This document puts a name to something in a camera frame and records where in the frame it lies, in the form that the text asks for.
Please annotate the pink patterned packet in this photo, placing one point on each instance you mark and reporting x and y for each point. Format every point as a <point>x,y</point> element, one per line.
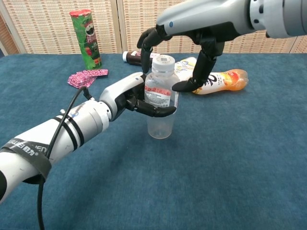
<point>84,77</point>

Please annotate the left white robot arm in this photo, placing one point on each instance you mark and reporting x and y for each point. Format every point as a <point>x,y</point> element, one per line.
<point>72,129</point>

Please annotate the green Pringles can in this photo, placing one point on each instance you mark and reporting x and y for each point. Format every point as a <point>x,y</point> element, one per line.
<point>88,43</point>

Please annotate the white yellow snack package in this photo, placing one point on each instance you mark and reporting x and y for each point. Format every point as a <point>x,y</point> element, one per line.
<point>184,67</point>

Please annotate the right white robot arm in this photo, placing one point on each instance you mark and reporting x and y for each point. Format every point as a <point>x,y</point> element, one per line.
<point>283,16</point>

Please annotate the woven bamboo screen panel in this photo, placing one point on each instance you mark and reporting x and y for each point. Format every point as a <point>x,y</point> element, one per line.
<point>302,45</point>
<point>134,19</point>
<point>43,28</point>
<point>251,44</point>

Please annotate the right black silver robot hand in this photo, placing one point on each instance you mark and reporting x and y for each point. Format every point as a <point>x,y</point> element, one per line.
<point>204,19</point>

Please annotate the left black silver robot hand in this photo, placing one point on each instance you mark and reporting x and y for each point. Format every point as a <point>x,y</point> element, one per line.
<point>120,91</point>

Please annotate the dark juice bottle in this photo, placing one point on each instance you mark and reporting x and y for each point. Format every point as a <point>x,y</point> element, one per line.
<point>132,58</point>

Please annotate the white bottle cap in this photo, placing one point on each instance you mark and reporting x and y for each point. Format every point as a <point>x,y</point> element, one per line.
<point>163,62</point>

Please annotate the clear plastic bottle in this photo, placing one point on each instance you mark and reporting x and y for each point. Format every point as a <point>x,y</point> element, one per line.
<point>159,129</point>

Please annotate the orange drink bottle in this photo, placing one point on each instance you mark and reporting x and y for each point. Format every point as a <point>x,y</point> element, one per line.
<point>230,81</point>

